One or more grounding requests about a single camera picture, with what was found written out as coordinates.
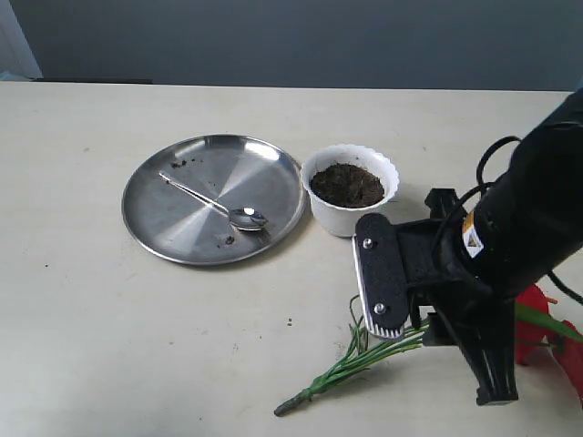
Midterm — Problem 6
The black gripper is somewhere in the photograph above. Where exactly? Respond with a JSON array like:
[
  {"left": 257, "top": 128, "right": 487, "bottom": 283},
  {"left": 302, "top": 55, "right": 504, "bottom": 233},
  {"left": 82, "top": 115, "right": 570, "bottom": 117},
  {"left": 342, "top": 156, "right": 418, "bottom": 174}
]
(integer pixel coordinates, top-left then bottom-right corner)
[{"left": 396, "top": 188, "right": 518, "bottom": 406}]

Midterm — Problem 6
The red artificial flower with stem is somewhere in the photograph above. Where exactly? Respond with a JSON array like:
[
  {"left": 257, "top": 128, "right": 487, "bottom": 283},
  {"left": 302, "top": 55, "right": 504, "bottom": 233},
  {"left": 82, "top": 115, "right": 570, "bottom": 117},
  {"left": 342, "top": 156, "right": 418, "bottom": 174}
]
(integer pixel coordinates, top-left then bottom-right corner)
[{"left": 274, "top": 285, "right": 582, "bottom": 417}]

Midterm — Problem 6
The silver metal spoon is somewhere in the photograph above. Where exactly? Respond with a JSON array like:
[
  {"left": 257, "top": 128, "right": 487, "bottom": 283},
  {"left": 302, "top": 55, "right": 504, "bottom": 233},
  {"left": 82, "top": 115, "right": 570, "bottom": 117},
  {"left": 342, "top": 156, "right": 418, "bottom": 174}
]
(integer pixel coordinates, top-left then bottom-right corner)
[{"left": 159, "top": 171, "right": 268, "bottom": 232}]

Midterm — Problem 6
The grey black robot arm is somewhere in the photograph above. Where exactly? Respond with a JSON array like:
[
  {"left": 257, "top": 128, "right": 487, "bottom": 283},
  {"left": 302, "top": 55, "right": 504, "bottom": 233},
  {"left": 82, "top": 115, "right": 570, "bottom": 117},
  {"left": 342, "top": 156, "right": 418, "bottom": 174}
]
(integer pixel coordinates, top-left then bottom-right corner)
[{"left": 353, "top": 92, "right": 582, "bottom": 405}]

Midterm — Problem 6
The white bowl of soil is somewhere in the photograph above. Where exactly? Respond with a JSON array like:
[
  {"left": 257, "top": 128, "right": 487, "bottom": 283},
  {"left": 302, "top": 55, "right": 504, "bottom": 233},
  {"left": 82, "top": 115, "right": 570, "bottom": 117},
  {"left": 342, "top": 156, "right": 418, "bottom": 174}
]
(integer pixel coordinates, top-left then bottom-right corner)
[{"left": 301, "top": 144, "right": 400, "bottom": 238}]

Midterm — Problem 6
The round steel plate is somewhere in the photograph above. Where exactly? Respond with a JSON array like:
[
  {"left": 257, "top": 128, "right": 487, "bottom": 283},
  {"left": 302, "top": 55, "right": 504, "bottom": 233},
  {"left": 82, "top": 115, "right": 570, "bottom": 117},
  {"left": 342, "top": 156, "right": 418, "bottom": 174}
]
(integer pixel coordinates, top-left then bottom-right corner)
[{"left": 121, "top": 134, "right": 308, "bottom": 267}]

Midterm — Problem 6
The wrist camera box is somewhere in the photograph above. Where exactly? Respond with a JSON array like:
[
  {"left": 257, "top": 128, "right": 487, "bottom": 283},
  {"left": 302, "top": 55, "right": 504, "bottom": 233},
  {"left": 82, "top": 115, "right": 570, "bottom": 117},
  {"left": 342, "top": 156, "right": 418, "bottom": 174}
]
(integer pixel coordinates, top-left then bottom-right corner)
[{"left": 353, "top": 213, "right": 412, "bottom": 340}]

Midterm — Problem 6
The black cable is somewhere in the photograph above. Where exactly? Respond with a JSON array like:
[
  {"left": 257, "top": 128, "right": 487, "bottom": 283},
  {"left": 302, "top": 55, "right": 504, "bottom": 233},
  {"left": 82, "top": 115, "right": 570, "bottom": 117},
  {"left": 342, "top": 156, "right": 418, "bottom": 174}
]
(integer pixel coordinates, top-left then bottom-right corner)
[{"left": 430, "top": 135, "right": 583, "bottom": 306}]

